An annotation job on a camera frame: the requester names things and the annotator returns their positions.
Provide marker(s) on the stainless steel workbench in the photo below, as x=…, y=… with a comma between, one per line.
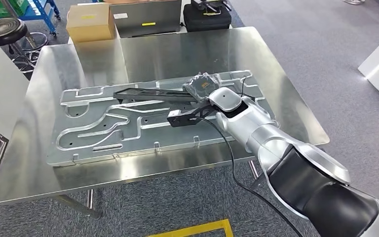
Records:
x=176, y=55

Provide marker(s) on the white panel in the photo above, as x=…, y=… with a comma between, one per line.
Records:
x=0, y=81

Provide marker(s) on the brown cardboard box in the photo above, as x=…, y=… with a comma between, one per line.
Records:
x=89, y=26

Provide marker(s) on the grey case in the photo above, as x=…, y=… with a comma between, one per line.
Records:
x=143, y=14

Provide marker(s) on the black round stool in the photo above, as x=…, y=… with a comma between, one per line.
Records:
x=3, y=29

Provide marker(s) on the blue metal cart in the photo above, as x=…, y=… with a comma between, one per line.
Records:
x=47, y=16

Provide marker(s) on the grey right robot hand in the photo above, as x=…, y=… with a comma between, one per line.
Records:
x=202, y=85

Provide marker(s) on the black right wrist camera bracket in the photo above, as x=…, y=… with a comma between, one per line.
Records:
x=189, y=119

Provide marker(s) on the black tool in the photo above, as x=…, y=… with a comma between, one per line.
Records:
x=209, y=5

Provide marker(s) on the stamped silver metal plate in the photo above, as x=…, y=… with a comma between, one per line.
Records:
x=94, y=130

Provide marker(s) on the black carrying case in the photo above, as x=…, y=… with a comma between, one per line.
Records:
x=206, y=23

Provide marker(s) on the black plastic frame part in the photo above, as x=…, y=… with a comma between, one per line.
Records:
x=150, y=95

